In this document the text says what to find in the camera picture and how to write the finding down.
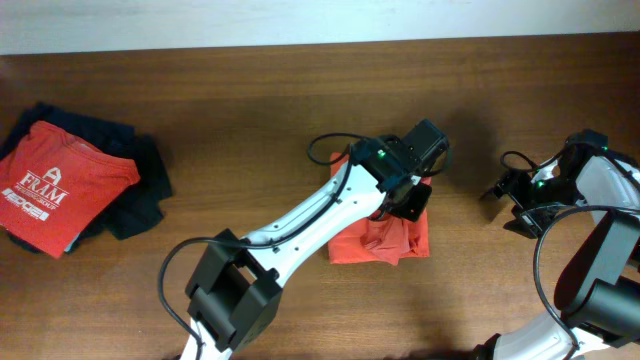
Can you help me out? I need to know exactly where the orange McKinney Boyd soccer t-shirt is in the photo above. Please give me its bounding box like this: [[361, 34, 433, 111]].
[[327, 151, 433, 267]]

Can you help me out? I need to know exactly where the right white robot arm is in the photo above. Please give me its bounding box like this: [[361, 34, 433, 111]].
[[471, 143, 639, 359]]

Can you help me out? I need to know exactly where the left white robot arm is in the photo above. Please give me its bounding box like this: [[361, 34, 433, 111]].
[[179, 135, 448, 359]]

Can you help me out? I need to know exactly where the folded dark navy garment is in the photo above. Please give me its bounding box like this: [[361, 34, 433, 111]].
[[1, 102, 173, 254]]

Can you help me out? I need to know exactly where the folded red Fram t-shirt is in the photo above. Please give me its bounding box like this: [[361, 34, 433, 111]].
[[1, 121, 140, 258]]

